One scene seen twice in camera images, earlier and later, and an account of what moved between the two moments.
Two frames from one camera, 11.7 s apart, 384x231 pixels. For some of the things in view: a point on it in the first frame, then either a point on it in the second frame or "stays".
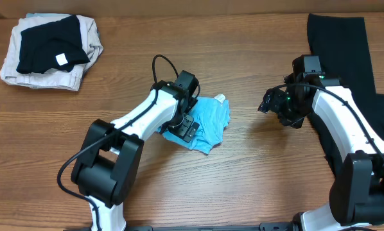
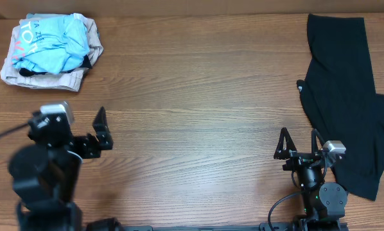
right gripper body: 291,109 → 308,176
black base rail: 263,227 stays
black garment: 341,43 stays
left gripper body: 185,129 → 91,143
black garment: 55,45 → 86,65
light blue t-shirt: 211,115 → 55,45
